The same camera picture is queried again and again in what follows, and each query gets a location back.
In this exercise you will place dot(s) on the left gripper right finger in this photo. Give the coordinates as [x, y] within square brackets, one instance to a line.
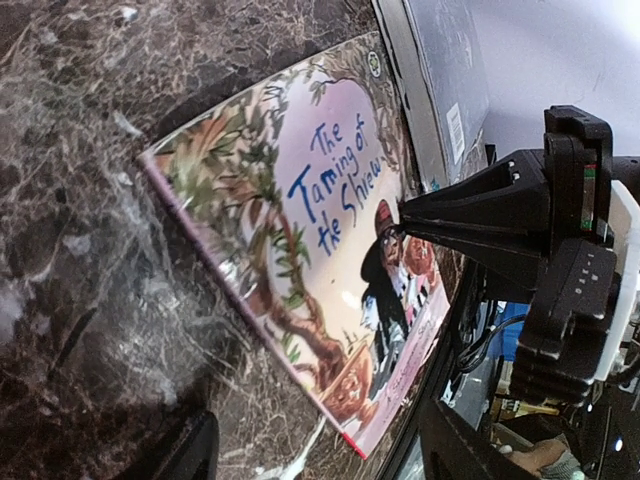
[452, 449]

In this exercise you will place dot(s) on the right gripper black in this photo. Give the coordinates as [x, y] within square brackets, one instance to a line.
[589, 295]

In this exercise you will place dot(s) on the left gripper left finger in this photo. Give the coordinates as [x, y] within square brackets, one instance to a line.
[195, 454]

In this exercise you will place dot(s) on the Taming of the Shrew book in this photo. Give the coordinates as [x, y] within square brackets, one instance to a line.
[290, 189]

